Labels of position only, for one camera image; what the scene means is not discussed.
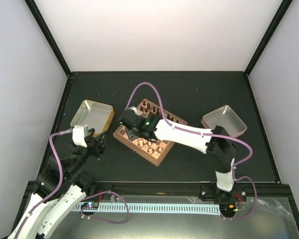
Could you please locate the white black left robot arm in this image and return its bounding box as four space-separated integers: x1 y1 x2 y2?
9 125 106 239

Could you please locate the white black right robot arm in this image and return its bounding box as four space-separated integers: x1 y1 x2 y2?
118 107 236 201

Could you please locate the left controller circuit board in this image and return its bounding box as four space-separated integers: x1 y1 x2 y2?
81 202 99 210

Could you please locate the controller circuit board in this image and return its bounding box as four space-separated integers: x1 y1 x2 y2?
81 202 99 210
224 204 246 212

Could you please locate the right controller circuit board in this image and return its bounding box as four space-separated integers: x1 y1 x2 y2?
224 204 246 212

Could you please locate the yellow metal tin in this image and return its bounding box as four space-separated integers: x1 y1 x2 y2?
70 100 115 136

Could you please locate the wooden chessboard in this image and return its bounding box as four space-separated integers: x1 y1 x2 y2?
113 99 187 166

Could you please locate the pink metal tin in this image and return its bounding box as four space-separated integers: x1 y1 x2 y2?
201 105 247 138

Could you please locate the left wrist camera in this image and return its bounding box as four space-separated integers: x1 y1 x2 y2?
72 124 89 148

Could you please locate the white slotted cable duct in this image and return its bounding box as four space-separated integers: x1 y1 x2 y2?
72 203 221 216

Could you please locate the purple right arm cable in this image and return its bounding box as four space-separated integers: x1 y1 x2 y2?
126 82 259 221

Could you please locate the black left frame post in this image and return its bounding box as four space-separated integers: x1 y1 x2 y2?
23 0 72 79

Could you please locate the black frame post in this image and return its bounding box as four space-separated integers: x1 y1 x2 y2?
243 0 295 75
23 0 72 79

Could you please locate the black rear mounting rail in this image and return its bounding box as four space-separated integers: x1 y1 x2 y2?
96 181 292 201

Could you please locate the black right frame post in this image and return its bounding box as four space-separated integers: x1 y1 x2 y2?
243 0 295 75

